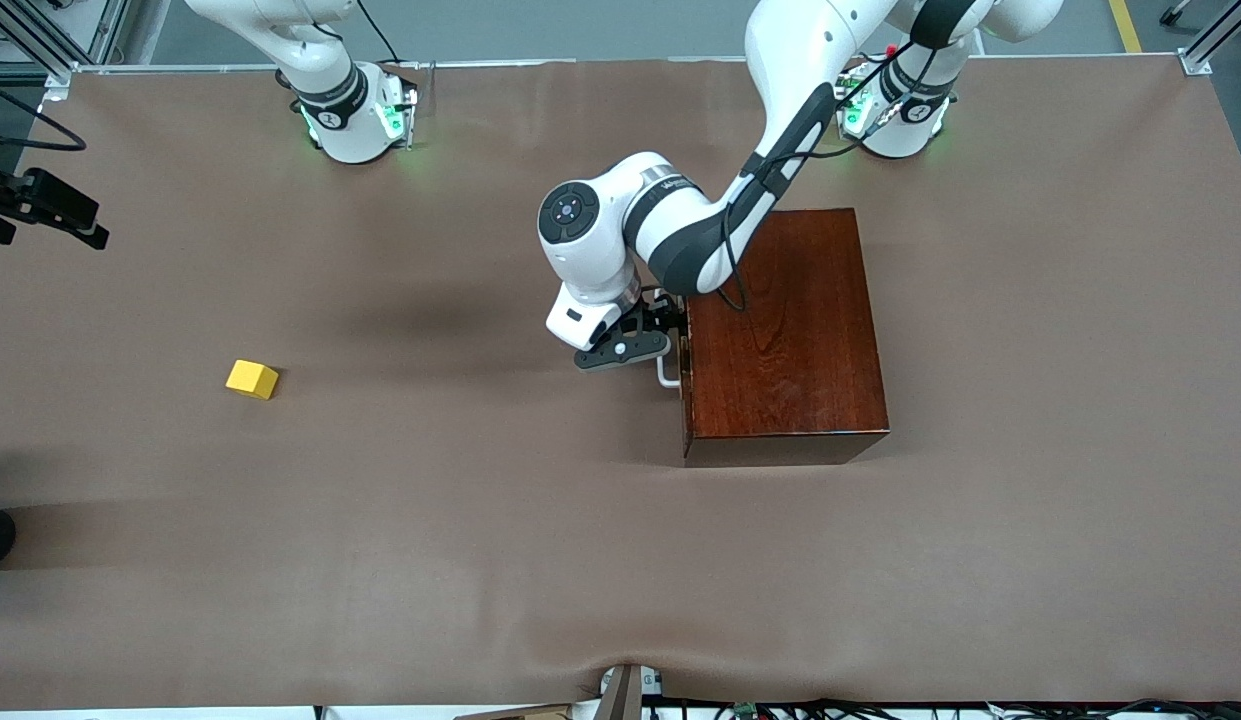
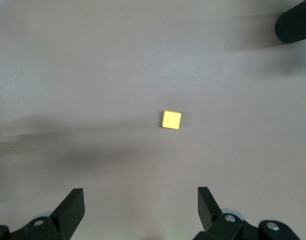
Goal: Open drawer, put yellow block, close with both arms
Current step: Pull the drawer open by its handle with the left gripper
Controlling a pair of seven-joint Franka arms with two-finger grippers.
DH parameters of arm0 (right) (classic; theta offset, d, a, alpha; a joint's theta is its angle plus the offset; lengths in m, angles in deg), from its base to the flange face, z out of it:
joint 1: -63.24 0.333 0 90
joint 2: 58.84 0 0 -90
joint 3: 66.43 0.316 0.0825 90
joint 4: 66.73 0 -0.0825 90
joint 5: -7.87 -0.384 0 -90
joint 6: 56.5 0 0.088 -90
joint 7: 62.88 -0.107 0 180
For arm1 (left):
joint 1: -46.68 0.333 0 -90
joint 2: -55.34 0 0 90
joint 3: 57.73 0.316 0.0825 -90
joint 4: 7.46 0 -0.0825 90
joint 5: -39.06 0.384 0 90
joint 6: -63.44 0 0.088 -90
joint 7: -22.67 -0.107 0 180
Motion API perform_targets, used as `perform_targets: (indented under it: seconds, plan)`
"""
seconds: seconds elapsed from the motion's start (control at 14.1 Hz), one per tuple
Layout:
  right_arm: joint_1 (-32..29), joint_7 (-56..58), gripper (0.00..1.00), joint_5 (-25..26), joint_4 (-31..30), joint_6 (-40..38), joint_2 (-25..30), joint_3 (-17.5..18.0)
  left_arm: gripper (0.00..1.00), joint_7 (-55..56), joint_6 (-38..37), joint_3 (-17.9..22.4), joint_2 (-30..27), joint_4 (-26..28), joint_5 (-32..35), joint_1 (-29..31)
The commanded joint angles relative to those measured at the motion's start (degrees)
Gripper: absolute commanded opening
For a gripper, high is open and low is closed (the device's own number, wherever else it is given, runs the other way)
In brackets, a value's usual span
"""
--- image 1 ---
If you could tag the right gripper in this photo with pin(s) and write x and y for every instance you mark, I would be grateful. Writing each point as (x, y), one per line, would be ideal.
(42, 196)

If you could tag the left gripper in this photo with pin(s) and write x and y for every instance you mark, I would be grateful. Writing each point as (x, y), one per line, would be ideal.
(664, 317)

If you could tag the yellow wooden block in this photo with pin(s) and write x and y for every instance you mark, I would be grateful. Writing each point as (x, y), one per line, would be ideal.
(252, 378)

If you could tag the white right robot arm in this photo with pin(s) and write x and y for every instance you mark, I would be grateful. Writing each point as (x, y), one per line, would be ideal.
(340, 120)

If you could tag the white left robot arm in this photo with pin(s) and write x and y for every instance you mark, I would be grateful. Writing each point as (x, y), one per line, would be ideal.
(670, 215)

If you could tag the dark brown wooden cabinet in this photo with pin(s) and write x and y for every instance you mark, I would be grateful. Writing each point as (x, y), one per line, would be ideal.
(810, 350)

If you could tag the brown table cover mat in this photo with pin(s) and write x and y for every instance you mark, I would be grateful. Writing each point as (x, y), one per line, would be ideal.
(480, 550)

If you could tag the green circuit board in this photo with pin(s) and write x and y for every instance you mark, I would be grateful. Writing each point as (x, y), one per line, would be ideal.
(747, 710)

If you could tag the aluminium frame post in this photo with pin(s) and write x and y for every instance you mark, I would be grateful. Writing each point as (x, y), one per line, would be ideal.
(30, 40)
(1215, 35)

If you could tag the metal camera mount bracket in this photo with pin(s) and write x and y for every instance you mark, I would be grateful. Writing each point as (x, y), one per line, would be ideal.
(625, 695)

